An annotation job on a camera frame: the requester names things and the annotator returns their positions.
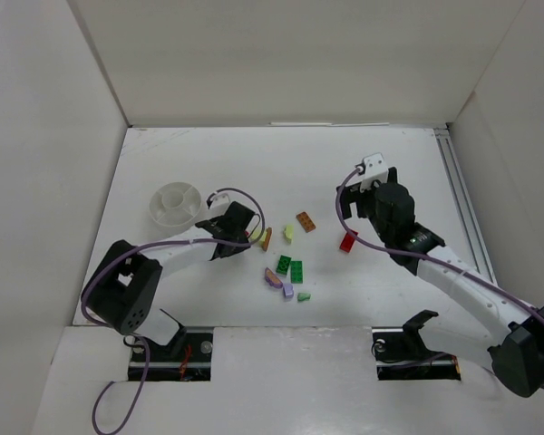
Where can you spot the white round divided container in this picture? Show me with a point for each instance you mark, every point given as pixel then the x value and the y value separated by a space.
pixel 177 205

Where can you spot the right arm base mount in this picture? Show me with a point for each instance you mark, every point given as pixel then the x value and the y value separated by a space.
pixel 401 355

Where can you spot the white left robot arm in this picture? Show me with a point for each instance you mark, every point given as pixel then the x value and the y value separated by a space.
pixel 120 294

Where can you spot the orange flat lego brick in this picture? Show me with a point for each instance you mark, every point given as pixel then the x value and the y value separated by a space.
pixel 305 221

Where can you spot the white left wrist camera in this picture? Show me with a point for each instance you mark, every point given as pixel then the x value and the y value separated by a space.
pixel 218 200

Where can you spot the yellow lego piece right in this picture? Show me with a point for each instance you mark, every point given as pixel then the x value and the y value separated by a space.
pixel 288 233

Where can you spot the green long lego brick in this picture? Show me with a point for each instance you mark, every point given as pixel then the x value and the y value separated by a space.
pixel 296 272

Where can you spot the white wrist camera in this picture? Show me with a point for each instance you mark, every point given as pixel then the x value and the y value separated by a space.
pixel 218 200
pixel 375 169

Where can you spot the lilac small lego brick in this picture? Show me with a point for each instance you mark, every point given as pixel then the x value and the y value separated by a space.
pixel 288 291

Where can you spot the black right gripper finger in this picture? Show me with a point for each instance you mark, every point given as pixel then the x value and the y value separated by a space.
pixel 392 176
pixel 348 195

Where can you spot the red lego brick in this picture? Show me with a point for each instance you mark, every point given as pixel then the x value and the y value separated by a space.
pixel 348 242

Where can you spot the purple arched lego piece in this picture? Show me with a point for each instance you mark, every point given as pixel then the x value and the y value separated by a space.
pixel 271 278

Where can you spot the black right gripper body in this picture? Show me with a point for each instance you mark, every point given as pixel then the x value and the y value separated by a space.
pixel 351 199

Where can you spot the green square lego brick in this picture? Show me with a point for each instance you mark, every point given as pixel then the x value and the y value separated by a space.
pixel 283 265

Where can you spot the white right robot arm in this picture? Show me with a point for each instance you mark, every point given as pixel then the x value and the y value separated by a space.
pixel 512 345

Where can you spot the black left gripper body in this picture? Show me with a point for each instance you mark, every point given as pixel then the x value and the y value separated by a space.
pixel 239 233

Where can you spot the yellow lego brick left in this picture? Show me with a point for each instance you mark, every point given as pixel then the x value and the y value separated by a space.
pixel 258 236

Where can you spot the brown curved lego piece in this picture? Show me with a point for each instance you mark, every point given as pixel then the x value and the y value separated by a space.
pixel 266 242

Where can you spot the aluminium rail right side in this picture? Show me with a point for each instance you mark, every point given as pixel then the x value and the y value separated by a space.
pixel 469 222

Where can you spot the light green lego slope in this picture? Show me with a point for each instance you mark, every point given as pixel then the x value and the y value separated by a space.
pixel 302 297

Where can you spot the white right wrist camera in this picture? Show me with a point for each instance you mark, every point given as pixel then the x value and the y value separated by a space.
pixel 375 169

